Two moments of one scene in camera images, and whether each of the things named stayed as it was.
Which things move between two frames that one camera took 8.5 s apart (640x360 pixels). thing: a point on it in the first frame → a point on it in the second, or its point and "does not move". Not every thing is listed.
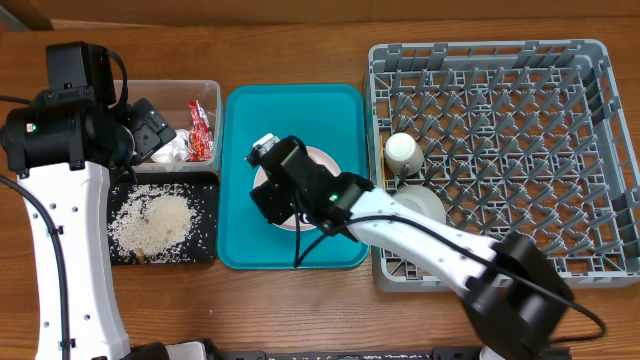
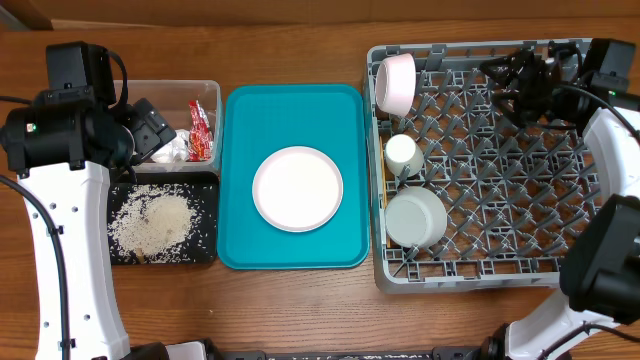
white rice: (150, 223) does not move
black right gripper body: (275, 208) → (543, 87)
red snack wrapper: (200, 142) does not move
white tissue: (175, 151) does not move
